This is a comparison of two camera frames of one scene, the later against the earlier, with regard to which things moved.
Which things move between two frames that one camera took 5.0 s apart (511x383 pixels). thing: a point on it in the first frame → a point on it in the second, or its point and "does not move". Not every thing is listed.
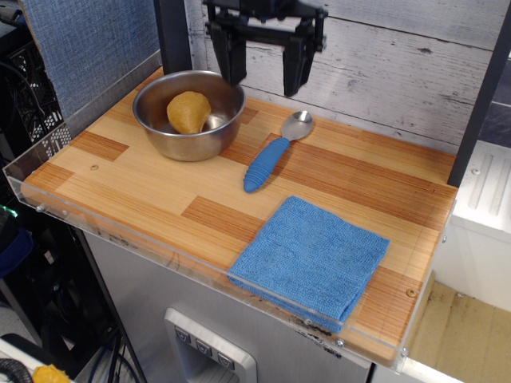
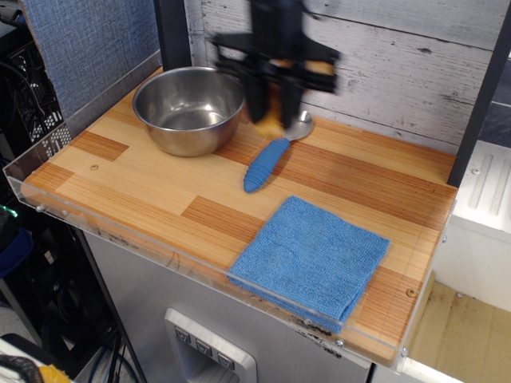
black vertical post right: (498, 59) does not move
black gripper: (272, 21) → (276, 49)
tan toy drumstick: (188, 112) → (271, 124)
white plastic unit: (475, 258) does not move
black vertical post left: (174, 35) does not move
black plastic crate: (37, 107) does not move
